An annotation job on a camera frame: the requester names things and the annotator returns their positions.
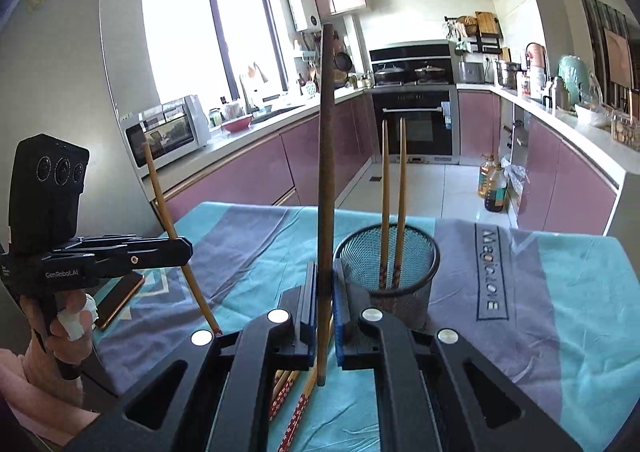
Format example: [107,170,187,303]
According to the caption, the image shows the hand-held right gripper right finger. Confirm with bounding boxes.
[332,259,583,452]

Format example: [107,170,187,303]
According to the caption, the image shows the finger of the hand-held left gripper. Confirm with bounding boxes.
[50,238,194,285]
[55,234,152,255]

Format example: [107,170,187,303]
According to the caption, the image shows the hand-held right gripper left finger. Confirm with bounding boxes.
[60,261,319,452]

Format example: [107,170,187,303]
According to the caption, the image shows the wooden chopstick patterned red end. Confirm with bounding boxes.
[280,369,302,413]
[391,117,408,289]
[270,370,291,421]
[315,23,337,387]
[141,142,224,337]
[276,321,335,452]

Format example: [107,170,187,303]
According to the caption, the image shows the black mesh utensil holder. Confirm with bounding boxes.
[332,224,441,333]

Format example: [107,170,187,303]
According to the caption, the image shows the person's left forearm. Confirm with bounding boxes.
[0,347,101,449]

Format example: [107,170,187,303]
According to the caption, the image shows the person's left hand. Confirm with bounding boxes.
[20,292,99,381]

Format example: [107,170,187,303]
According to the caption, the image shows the black smartphone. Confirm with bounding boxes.
[94,272,147,331]

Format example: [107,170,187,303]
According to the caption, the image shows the grey refrigerator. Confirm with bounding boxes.
[0,0,166,253]

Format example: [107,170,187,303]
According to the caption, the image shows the white toaster oven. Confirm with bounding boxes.
[124,94,211,171]

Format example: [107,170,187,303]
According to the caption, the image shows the pink base cabinets long row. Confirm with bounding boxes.
[159,94,374,223]

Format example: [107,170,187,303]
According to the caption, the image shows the pink basin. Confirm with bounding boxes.
[221,114,254,133]

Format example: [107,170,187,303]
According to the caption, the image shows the cooking oil bottle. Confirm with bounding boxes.
[483,163,509,213]
[477,155,499,201]

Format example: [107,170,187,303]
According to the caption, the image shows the built-in black oven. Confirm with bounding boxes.
[370,84,460,165]

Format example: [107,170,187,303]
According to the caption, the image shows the kitchen window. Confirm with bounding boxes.
[140,0,292,108]

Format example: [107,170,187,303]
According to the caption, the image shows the teal and grey tablecloth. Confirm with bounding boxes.
[92,202,640,452]

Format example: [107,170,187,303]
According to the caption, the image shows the clear plastic bag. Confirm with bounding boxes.
[500,157,529,213]

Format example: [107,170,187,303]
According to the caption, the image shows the wok with glass lid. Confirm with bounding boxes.
[373,62,407,83]

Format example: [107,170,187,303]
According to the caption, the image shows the pot with glass lid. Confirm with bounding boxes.
[413,64,447,82]

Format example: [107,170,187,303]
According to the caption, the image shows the pink base cabinets short row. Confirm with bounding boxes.
[457,89,622,237]

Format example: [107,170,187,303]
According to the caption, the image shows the silver countertop appliance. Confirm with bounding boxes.
[458,61,487,84]

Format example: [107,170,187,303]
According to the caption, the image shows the white water heater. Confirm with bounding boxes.
[286,0,321,32]

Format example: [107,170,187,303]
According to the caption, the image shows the steel stockpot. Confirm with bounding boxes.
[494,59,522,89]

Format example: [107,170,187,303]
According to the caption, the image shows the steel thermos jug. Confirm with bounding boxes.
[542,76,571,113]

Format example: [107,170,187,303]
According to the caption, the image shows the copper canister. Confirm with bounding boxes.
[524,42,549,70]

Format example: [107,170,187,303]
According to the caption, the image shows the teal ceramic jar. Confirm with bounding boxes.
[557,55,594,103]

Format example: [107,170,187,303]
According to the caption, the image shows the glass jars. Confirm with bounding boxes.
[611,110,640,149]

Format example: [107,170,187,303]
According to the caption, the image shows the black wall rack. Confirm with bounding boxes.
[444,10,504,55]

